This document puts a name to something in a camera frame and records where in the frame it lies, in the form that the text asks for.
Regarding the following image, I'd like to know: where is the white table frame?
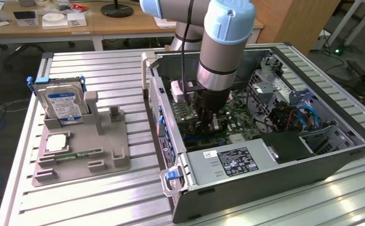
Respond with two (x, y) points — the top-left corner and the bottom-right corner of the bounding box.
(322, 0), (365, 64)

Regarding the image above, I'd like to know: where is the blue SATA wire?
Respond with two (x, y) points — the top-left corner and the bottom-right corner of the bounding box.
(295, 105), (321, 132)

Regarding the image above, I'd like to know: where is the green RAM stick bare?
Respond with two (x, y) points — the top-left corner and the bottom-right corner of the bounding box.
(53, 152), (92, 161)

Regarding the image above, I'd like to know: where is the black power connector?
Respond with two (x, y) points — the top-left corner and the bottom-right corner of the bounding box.
(268, 107), (296, 132)

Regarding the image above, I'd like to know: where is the silver chipset heatsink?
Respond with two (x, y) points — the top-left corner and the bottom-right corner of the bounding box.
(231, 134), (249, 144)

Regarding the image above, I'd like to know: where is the CPU socket metal frame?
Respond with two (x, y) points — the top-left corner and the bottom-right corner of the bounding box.
(185, 103), (201, 118)

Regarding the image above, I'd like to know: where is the white round holder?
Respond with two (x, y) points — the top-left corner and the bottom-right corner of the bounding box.
(41, 13), (69, 30)

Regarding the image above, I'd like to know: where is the wooden cabinet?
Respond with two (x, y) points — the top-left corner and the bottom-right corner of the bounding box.
(255, 0), (342, 54)

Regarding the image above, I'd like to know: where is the grey power supply unit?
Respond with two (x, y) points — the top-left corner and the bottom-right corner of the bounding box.
(185, 138), (279, 186)

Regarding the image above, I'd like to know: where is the black plastic shroud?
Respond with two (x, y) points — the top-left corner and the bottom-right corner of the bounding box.
(261, 131), (317, 165)

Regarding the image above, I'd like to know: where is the blue expansion slot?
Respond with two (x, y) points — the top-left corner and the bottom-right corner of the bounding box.
(184, 134), (223, 143)

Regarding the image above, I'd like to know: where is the white box black lid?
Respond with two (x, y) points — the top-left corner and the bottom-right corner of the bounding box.
(12, 11), (41, 27)

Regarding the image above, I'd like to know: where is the metal disk bay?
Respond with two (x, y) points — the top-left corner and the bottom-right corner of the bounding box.
(248, 68), (296, 118)

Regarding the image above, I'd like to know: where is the hard disk blue label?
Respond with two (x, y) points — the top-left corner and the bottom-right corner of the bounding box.
(32, 81), (85, 125)

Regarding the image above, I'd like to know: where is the wooden desk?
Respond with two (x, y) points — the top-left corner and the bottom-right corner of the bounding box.
(0, 0), (265, 51)

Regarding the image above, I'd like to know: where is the small white box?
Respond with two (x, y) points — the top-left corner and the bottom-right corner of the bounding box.
(67, 12), (88, 27)

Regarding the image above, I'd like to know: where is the grey parts rack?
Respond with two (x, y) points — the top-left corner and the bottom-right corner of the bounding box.
(31, 90), (132, 188)

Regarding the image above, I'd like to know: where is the white paper sheet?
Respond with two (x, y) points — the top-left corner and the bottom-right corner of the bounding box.
(152, 16), (177, 29)

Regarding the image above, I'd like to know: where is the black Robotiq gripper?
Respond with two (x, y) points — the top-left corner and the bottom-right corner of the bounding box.
(193, 89), (232, 113)

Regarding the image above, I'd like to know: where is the black open PC case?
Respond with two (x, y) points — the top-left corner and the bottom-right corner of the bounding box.
(141, 41), (365, 224)

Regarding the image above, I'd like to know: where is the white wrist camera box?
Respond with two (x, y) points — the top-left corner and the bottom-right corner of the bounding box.
(171, 81), (193, 104)

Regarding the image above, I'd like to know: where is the perforated metal drive cage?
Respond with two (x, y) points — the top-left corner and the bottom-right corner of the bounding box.
(299, 124), (357, 156)

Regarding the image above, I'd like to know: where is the silver CPU chip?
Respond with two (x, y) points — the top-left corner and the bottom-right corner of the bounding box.
(45, 134), (68, 153)

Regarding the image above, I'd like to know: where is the green GPU card black cooler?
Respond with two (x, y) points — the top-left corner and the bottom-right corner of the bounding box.
(177, 115), (232, 141)

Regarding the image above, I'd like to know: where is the blue disk carrier bracket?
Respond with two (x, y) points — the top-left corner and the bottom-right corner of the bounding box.
(25, 74), (87, 96)

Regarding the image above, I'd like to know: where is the red packet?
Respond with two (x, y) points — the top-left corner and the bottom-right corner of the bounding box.
(71, 2), (91, 13)

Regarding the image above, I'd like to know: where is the green Dell motherboard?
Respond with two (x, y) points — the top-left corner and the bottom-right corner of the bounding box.
(169, 86), (261, 153)

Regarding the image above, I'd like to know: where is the black round lamp base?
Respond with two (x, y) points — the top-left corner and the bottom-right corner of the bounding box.
(100, 1), (135, 18)

